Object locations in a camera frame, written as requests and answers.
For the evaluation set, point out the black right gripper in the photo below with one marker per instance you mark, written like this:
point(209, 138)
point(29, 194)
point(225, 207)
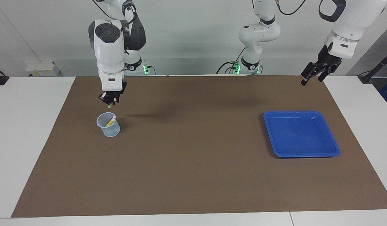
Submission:
point(115, 91)

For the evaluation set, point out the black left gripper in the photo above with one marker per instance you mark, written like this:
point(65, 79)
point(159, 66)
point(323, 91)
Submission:
point(330, 62)

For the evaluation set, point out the yellow marker pen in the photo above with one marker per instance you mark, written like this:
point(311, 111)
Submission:
point(111, 121)

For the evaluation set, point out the brown table mat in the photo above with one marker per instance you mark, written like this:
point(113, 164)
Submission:
point(193, 157)

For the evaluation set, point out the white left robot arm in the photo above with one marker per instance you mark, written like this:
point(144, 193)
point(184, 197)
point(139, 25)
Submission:
point(350, 22)

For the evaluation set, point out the white wall power box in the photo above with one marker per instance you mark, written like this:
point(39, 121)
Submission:
point(43, 69)

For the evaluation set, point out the blue plastic tray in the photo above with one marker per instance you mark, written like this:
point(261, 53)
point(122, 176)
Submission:
point(284, 144)

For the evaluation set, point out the black stand pole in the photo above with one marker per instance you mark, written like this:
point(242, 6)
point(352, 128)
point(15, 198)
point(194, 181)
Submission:
point(377, 67)

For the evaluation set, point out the green marker pen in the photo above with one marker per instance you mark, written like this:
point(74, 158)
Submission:
point(110, 105)

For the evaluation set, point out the translucent plastic cup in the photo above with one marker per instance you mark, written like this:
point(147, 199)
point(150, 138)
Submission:
point(110, 130)

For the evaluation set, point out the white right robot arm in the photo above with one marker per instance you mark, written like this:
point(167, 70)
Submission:
point(112, 47)

